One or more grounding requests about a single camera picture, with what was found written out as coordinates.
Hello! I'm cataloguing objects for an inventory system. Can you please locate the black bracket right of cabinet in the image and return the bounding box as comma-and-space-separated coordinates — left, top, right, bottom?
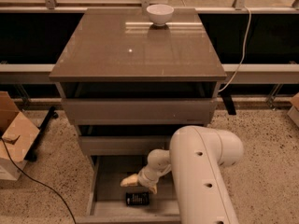
220, 88, 236, 115

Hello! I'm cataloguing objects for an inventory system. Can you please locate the bottom grey open drawer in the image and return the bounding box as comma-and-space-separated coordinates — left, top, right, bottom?
77, 156, 181, 224

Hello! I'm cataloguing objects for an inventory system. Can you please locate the black caster stand leg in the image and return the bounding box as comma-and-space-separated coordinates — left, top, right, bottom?
25, 106, 59, 162

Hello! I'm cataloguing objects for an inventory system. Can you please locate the middle grey drawer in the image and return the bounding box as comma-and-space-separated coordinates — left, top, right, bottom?
78, 136, 170, 156

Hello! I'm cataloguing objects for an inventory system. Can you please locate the white hanging cable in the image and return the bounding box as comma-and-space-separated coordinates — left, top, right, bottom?
218, 7, 252, 93

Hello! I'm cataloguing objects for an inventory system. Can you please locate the black rxbar chocolate bar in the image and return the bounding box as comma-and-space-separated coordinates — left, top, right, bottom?
125, 192, 150, 206

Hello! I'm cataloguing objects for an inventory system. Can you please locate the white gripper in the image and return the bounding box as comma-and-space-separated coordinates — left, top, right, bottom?
121, 167, 160, 194

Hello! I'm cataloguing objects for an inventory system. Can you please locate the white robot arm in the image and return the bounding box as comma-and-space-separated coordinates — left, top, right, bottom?
121, 126, 244, 224

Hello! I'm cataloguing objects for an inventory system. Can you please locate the black floor cable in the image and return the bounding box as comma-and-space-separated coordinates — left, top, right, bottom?
0, 137, 78, 224

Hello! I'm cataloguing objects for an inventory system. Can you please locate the top grey drawer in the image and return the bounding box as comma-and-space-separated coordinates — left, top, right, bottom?
62, 99, 217, 125

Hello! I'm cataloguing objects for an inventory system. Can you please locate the cardboard box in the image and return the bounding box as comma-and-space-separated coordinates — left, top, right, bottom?
0, 91, 39, 181

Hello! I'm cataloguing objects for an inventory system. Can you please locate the grey drawer cabinet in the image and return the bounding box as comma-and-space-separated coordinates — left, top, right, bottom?
49, 7, 228, 224

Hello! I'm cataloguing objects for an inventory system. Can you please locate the white ceramic bowl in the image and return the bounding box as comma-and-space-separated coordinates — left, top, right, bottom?
147, 4, 174, 26

